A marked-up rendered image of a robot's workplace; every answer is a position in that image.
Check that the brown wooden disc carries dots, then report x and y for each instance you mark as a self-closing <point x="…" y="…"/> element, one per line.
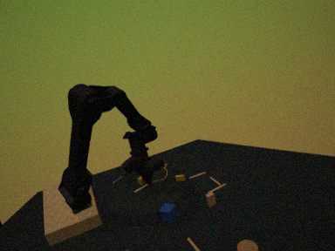
<point x="246" y="245"/>

